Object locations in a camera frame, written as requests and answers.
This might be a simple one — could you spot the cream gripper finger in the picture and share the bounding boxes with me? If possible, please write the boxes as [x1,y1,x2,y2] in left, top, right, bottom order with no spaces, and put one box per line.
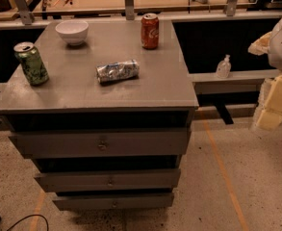
[247,32,271,56]

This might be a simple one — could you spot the red coke can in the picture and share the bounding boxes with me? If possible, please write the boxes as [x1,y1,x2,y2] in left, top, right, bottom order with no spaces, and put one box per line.
[141,13,159,49]

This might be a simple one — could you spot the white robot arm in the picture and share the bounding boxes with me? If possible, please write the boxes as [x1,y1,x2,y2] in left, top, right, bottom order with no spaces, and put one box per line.
[248,18,282,131]

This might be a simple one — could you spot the crushed silver blue can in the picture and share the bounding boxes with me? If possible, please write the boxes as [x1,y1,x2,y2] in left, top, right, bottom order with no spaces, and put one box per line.
[96,60,140,83]

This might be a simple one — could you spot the green soda can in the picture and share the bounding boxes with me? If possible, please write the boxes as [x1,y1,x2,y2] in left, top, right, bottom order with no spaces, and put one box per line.
[13,41,49,86]

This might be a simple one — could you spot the clear sanitizer pump bottle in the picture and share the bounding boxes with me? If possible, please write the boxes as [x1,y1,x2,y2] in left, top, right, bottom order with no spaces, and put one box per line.
[216,55,231,79]

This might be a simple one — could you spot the top grey drawer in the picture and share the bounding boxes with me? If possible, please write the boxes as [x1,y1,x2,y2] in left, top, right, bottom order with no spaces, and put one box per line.
[9,128,191,159]

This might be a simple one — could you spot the grey drawer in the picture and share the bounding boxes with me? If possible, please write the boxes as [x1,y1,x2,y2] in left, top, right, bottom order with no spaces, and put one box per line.
[53,192,174,211]
[35,168,181,193]
[9,128,191,159]

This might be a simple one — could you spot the bottom grey drawer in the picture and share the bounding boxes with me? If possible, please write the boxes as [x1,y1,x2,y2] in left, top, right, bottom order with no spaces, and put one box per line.
[53,192,174,211]

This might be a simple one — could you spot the middle grey drawer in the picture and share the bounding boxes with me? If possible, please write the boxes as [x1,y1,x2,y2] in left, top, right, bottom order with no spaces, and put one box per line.
[35,168,181,193]

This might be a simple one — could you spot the grey drawer cabinet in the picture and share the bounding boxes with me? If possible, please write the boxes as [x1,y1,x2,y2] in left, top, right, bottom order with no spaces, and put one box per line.
[0,21,198,198]

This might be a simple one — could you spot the white bowl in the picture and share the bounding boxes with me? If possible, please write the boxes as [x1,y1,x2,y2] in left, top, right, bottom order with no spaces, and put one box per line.
[55,20,89,45]

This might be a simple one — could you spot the right metal bracket post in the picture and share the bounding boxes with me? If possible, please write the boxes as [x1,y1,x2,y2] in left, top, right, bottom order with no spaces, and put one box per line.
[224,0,238,16]

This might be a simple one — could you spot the metal bracket post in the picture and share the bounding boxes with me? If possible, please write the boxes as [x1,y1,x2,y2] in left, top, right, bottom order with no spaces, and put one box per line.
[14,0,35,25]
[224,0,238,16]
[124,0,135,20]

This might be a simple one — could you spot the middle metal bracket post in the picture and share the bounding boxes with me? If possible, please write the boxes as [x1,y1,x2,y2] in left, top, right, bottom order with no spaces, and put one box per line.
[124,0,135,20]

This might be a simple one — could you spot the left metal bracket post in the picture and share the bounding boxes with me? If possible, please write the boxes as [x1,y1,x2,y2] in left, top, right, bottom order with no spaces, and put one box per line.
[14,0,35,25]

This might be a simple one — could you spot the black floor cable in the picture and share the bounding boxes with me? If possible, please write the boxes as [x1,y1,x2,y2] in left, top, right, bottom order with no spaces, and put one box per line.
[6,214,49,231]

